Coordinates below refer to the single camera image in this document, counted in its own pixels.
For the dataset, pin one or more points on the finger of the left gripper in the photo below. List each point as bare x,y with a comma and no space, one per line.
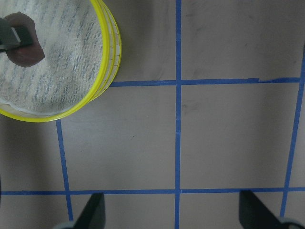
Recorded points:
13,37

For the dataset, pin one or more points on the white cloth steamer liner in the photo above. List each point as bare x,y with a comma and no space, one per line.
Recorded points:
70,35

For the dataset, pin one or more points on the yellow steamer layer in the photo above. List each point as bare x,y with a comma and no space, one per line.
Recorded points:
79,43
111,48

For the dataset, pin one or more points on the brown steamed bun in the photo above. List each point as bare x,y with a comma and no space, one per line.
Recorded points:
30,52

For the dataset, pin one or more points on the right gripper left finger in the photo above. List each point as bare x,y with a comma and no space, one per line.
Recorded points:
93,215

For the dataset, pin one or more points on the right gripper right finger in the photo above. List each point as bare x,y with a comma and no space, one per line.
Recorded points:
253,214

